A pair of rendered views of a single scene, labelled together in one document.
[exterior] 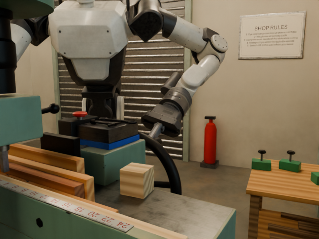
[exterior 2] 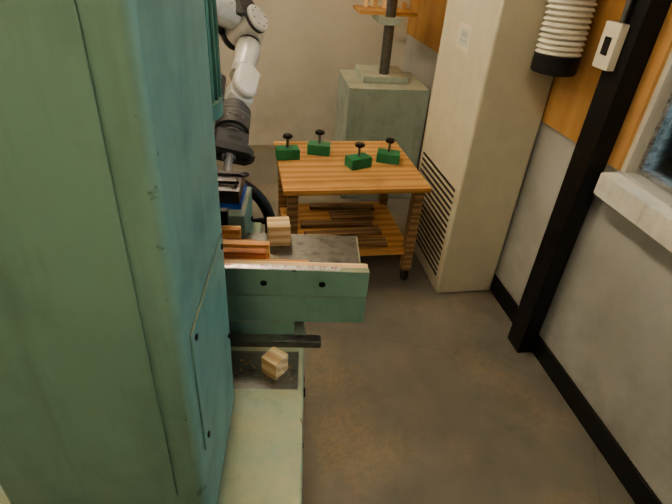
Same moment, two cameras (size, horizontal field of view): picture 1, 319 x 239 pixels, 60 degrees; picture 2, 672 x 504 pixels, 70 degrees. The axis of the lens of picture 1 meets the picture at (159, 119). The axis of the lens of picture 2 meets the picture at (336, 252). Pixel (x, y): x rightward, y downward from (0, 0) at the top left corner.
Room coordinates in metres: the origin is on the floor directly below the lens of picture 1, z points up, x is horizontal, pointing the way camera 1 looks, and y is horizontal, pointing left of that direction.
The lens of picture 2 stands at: (-0.29, 0.43, 1.43)
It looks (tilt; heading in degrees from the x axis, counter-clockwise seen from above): 33 degrees down; 324
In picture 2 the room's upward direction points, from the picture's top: 4 degrees clockwise
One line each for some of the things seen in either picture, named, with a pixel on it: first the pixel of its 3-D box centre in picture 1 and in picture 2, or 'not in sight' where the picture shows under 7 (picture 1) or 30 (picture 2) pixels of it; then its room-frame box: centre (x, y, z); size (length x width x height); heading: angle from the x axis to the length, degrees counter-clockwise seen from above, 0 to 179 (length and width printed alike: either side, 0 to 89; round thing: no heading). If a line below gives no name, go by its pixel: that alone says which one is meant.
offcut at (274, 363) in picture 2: not in sight; (274, 363); (0.23, 0.16, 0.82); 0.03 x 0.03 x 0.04; 23
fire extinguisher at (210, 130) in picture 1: (210, 141); not in sight; (3.18, -0.60, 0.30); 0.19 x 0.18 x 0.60; 156
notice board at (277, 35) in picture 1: (270, 36); not in sight; (3.02, -1.17, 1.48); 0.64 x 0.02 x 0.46; 66
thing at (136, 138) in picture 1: (99, 128); (210, 186); (0.58, 0.13, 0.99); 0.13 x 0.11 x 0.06; 59
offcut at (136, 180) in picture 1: (137, 179); (278, 231); (0.45, 0.04, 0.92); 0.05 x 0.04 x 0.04; 67
